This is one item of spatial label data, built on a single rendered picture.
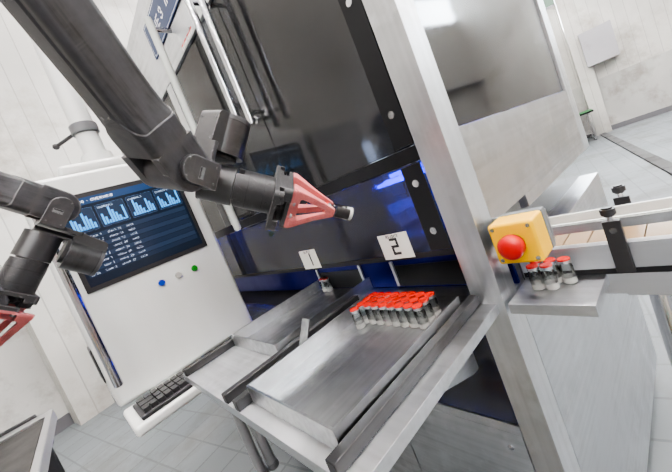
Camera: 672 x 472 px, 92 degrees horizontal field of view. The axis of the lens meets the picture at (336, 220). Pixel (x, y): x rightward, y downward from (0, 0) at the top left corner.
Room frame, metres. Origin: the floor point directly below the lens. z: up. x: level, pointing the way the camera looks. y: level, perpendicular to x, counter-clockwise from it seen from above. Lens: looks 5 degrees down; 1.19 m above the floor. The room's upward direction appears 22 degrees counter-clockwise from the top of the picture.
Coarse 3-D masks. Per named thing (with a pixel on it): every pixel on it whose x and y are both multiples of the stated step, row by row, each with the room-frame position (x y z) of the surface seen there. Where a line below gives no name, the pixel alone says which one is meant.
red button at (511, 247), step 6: (510, 234) 0.52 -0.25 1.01; (504, 240) 0.51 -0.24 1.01; (510, 240) 0.50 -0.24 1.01; (516, 240) 0.50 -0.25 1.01; (522, 240) 0.50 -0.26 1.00; (498, 246) 0.52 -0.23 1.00; (504, 246) 0.51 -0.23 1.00; (510, 246) 0.50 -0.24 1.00; (516, 246) 0.50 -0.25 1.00; (522, 246) 0.49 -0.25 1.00; (504, 252) 0.51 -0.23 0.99; (510, 252) 0.50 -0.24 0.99; (516, 252) 0.50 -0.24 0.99; (522, 252) 0.50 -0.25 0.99; (510, 258) 0.51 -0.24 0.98; (516, 258) 0.50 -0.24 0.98
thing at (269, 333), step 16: (304, 288) 1.09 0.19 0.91; (320, 288) 1.12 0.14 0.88; (352, 288) 0.89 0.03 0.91; (368, 288) 0.92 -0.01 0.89; (288, 304) 1.04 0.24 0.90; (304, 304) 1.03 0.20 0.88; (320, 304) 0.96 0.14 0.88; (336, 304) 0.84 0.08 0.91; (256, 320) 0.96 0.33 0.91; (272, 320) 0.99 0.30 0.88; (288, 320) 0.94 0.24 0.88; (240, 336) 0.86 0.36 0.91; (256, 336) 0.91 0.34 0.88; (272, 336) 0.86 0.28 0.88; (288, 336) 0.74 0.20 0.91; (272, 352) 0.73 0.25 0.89
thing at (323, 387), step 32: (352, 320) 0.75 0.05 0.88; (320, 352) 0.66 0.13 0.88; (352, 352) 0.61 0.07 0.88; (384, 352) 0.57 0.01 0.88; (416, 352) 0.49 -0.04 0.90; (256, 384) 0.58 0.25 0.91; (288, 384) 0.59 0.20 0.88; (320, 384) 0.55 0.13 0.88; (352, 384) 0.51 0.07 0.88; (384, 384) 0.44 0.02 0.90; (288, 416) 0.47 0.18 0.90; (320, 416) 0.46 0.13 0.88; (352, 416) 0.40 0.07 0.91
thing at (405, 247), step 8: (400, 232) 0.70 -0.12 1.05; (384, 240) 0.74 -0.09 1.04; (400, 240) 0.70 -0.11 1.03; (408, 240) 0.69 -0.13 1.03; (384, 248) 0.74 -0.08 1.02; (400, 248) 0.71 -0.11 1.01; (408, 248) 0.69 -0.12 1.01; (392, 256) 0.73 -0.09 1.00; (400, 256) 0.71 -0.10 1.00; (408, 256) 0.70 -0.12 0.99
